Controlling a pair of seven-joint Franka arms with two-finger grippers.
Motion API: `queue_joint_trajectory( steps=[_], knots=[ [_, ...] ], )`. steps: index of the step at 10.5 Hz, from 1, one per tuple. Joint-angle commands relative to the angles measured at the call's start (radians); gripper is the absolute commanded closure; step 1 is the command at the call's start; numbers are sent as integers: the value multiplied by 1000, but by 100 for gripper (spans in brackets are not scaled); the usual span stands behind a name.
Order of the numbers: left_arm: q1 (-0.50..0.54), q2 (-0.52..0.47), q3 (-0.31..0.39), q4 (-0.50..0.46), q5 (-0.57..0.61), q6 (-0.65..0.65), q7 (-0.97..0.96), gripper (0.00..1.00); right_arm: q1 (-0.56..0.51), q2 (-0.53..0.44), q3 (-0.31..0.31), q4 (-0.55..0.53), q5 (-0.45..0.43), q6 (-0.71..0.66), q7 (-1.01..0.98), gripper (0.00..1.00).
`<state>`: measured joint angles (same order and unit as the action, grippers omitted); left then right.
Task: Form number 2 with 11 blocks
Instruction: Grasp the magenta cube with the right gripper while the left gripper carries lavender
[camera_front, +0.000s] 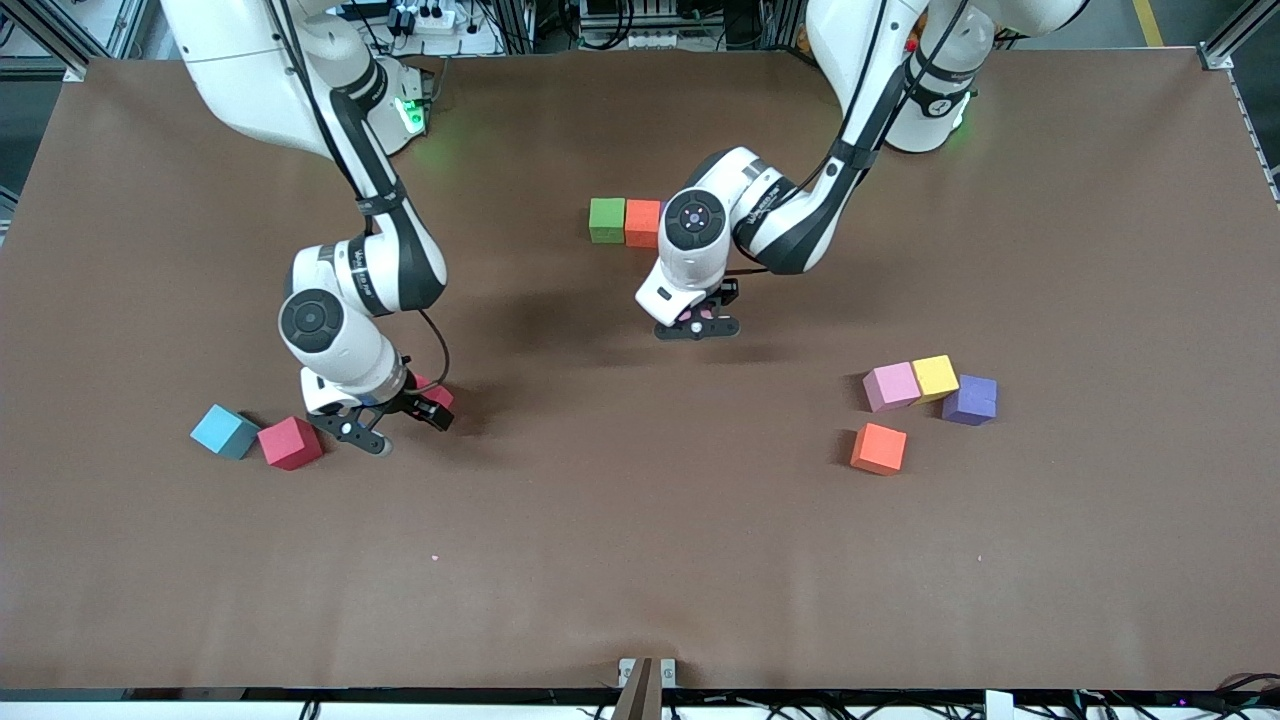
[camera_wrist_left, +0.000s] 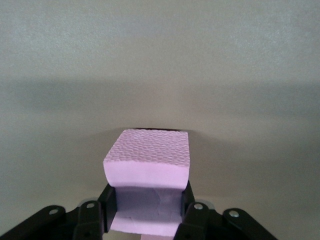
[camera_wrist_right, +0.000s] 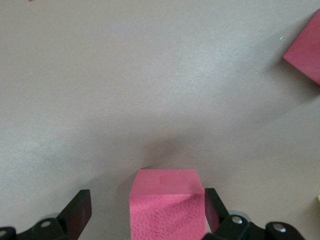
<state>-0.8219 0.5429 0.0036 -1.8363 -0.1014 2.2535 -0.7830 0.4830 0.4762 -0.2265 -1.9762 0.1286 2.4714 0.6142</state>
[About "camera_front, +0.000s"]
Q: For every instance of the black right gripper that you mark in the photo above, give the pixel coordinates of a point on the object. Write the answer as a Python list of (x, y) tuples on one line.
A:
[(414, 398)]

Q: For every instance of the red foam cube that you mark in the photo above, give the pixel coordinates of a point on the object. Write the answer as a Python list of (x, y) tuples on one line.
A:
[(290, 442), (438, 393)]

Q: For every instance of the pink foam cube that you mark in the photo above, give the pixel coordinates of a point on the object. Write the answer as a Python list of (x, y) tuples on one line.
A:
[(703, 315), (891, 386)]

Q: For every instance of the orange foam cube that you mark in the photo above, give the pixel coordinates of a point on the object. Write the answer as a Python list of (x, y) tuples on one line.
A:
[(641, 222), (878, 448)]

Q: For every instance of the green foam cube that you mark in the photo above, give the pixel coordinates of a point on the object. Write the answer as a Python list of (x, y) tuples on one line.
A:
[(607, 220)]

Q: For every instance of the yellow foam cube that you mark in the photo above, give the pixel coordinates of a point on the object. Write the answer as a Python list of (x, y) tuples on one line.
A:
[(935, 378)]

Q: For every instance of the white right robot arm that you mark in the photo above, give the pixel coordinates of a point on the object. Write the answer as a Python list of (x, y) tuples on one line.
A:
[(355, 360)]

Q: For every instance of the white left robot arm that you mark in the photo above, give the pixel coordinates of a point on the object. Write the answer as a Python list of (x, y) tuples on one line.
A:
[(685, 275)]

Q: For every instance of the blue foam cube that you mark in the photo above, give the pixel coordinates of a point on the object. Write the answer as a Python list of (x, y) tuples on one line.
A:
[(224, 431)]

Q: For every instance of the brown table cover sheet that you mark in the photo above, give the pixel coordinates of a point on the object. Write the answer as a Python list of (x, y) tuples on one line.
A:
[(640, 520)]

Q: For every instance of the purple foam cube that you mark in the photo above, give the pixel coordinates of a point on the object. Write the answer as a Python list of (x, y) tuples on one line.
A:
[(970, 400)]

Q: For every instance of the white power strip black plugs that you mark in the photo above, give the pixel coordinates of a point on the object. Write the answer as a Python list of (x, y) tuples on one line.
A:
[(435, 20)]

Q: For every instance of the white tag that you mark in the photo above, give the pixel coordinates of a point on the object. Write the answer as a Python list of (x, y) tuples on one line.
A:
[(998, 706)]

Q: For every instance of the grey metal bracket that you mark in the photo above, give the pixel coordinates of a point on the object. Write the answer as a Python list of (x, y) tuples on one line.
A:
[(646, 685)]

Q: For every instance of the aluminium frame post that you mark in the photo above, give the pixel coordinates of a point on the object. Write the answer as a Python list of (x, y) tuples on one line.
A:
[(1240, 30), (50, 40)]

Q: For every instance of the aluminium table edge rail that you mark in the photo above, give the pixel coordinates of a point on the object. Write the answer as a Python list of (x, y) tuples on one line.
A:
[(1255, 130)]

